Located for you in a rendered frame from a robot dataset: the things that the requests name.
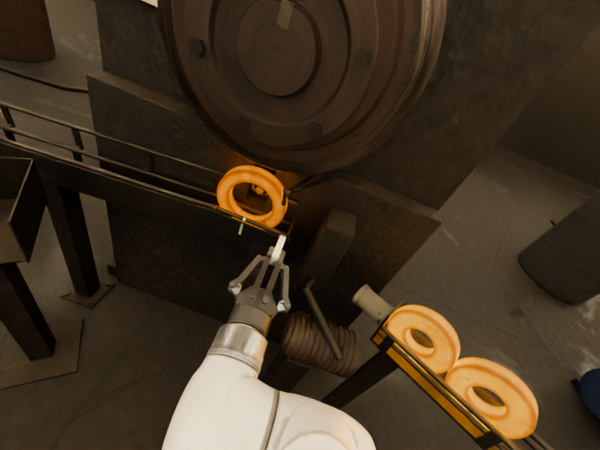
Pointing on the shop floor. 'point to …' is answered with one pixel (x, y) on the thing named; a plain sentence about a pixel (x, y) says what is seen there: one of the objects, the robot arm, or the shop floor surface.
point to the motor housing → (312, 352)
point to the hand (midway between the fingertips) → (278, 250)
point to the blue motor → (590, 389)
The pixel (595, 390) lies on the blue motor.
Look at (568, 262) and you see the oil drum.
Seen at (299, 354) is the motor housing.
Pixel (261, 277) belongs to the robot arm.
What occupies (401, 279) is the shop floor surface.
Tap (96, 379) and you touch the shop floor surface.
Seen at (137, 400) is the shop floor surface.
